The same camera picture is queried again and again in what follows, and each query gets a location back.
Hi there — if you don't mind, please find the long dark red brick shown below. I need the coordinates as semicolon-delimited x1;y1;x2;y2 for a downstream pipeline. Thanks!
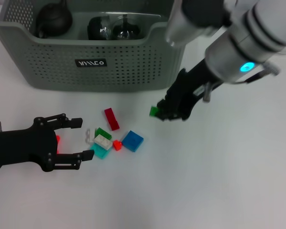
104;108;120;131

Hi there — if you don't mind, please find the teal plate brick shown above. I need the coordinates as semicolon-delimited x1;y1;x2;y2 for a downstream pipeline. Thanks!
90;143;110;160

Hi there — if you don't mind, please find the blue square plate brick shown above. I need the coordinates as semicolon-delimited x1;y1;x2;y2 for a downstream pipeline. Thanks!
121;130;144;153

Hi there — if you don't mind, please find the wide white brick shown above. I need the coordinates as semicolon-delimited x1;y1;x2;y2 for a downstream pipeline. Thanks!
94;134;112;151

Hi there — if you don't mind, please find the grey perforated storage bin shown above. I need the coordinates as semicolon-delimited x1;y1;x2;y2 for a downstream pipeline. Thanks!
0;0;196;93

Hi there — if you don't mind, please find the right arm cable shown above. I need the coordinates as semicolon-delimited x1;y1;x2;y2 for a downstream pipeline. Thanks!
203;62;281;103

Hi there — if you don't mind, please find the black teapot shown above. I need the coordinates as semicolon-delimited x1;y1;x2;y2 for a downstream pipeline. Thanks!
35;0;73;39

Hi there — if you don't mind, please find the glass teacup black holder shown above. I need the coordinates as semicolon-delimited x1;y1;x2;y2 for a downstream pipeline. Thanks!
87;15;110;41
111;14;143;40

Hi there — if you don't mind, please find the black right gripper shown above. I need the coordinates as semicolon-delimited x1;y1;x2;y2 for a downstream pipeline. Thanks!
157;59;224;122

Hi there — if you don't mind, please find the tiny red brick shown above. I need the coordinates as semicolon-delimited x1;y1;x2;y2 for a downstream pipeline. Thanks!
112;140;123;152

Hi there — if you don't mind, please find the narrow white brick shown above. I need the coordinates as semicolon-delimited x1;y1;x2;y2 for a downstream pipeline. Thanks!
85;128;96;143

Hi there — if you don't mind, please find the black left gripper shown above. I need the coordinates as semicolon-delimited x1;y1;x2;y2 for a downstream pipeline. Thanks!
0;114;95;173

